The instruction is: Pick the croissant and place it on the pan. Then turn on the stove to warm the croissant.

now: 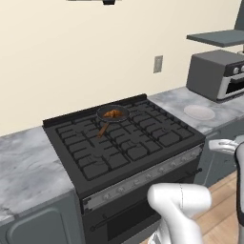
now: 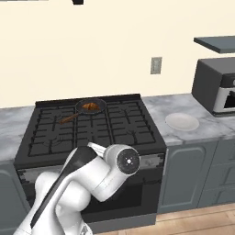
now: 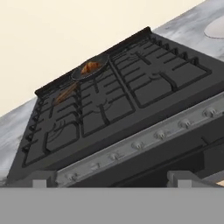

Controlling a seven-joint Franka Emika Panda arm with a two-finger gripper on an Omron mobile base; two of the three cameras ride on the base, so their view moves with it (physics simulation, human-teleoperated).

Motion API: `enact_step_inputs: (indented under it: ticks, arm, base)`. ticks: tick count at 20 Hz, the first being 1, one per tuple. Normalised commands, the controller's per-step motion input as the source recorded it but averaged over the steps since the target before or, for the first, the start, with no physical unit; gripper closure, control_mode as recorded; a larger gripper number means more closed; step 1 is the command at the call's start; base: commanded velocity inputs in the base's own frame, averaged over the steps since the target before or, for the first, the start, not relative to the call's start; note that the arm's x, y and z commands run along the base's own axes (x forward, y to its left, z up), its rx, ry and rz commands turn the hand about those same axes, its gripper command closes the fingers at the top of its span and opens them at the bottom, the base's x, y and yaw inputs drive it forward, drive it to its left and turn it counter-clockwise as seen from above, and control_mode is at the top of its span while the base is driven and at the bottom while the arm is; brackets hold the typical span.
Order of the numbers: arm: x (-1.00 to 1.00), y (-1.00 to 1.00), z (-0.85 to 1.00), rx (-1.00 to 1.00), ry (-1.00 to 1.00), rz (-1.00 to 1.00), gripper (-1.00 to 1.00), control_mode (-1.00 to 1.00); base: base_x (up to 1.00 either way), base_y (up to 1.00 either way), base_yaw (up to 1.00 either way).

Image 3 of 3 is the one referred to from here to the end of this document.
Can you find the black oven door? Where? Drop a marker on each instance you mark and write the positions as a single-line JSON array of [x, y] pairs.
[[210, 159]]

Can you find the white round plate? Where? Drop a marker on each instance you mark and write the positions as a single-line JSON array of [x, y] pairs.
[[217, 29]]

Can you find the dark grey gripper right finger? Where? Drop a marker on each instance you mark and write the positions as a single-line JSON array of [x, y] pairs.
[[180, 176]]

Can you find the silver stove knob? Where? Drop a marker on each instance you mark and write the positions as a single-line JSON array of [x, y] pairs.
[[210, 112], [137, 145], [160, 134], [185, 123], [114, 156], [94, 166], [72, 176]]

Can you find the black gas stove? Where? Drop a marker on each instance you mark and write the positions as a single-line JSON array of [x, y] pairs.
[[163, 96]]

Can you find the brown croissant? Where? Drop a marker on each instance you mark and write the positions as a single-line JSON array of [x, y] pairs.
[[89, 68]]

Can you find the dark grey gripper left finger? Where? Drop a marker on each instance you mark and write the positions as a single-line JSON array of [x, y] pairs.
[[40, 176]]

